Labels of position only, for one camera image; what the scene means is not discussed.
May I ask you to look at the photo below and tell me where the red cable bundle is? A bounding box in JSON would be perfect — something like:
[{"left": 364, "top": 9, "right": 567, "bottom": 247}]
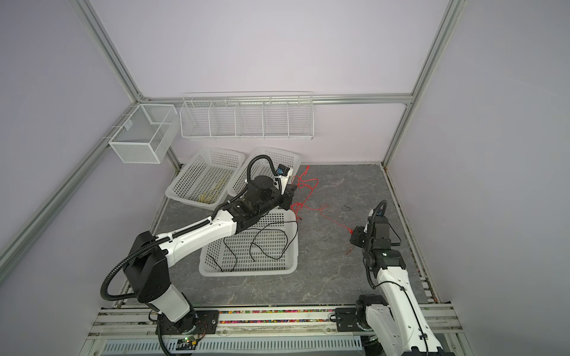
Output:
[{"left": 289, "top": 165, "right": 355, "bottom": 236}]

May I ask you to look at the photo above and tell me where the black cable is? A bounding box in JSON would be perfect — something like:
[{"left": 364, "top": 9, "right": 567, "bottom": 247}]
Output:
[{"left": 206, "top": 220, "right": 299, "bottom": 273}]

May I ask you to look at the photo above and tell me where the yellow cable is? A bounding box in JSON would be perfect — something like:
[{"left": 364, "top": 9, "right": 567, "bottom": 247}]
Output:
[{"left": 197, "top": 179, "right": 228, "bottom": 205}]

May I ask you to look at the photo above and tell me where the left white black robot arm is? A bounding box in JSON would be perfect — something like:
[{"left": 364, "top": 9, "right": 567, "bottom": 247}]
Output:
[{"left": 99, "top": 154, "right": 296, "bottom": 334}]

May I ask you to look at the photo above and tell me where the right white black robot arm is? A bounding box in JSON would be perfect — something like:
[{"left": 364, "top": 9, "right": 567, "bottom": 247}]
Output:
[{"left": 350, "top": 200, "right": 451, "bottom": 355}]

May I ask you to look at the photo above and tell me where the back right white plastic basket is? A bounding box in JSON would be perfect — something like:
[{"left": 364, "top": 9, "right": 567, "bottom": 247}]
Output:
[{"left": 227, "top": 147, "right": 302, "bottom": 197}]

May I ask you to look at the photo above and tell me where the white plastic basket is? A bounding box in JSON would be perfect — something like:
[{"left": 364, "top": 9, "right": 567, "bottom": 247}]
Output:
[
  {"left": 227, "top": 147, "right": 302, "bottom": 197},
  {"left": 165, "top": 148, "right": 245, "bottom": 211},
  {"left": 199, "top": 209, "right": 298, "bottom": 277}
]

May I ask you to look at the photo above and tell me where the front white plastic basket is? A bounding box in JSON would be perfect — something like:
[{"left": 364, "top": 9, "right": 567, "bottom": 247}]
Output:
[{"left": 199, "top": 209, "right": 298, "bottom": 277}]

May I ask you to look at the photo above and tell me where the back left white plastic basket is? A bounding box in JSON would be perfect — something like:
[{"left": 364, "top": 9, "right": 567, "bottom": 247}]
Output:
[{"left": 165, "top": 148, "right": 245, "bottom": 211}]

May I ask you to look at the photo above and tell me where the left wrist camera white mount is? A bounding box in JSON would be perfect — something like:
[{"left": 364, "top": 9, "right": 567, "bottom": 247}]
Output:
[{"left": 274, "top": 164, "right": 291, "bottom": 194}]

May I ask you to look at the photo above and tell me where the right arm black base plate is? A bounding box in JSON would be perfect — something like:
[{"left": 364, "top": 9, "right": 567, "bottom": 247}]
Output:
[{"left": 329, "top": 307, "right": 373, "bottom": 332}]

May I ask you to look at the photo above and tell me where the long white wire wall shelf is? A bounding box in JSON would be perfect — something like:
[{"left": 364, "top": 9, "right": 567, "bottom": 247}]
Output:
[{"left": 179, "top": 91, "right": 315, "bottom": 139}]

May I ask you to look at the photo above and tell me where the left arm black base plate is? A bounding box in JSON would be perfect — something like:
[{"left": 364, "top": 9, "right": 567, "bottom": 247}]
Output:
[{"left": 157, "top": 309, "right": 220, "bottom": 335}]

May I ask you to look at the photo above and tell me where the white mesh wall box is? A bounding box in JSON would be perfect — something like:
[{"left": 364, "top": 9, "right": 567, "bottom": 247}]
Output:
[{"left": 109, "top": 104, "right": 181, "bottom": 164}]

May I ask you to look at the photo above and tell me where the white slotted cable duct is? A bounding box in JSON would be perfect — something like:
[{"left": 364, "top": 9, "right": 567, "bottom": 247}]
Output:
[{"left": 100, "top": 335, "right": 365, "bottom": 355}]

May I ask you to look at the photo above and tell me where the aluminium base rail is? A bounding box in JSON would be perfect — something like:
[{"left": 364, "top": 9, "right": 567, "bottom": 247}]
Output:
[{"left": 86, "top": 304, "right": 464, "bottom": 341}]

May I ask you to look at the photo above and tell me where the aluminium frame profile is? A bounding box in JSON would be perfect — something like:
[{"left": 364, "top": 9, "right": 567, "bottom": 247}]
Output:
[{"left": 68, "top": 0, "right": 146, "bottom": 102}]

